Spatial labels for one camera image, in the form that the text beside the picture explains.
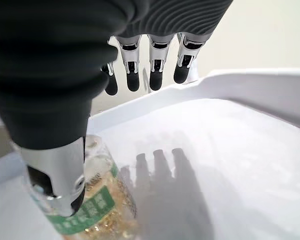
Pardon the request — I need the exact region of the white blue medical cart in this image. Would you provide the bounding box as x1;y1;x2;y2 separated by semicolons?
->
0;68;300;240

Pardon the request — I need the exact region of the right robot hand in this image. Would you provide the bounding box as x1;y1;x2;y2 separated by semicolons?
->
0;0;235;217

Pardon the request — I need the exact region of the clear yellow pill bottle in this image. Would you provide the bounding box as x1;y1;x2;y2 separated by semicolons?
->
12;134;141;240

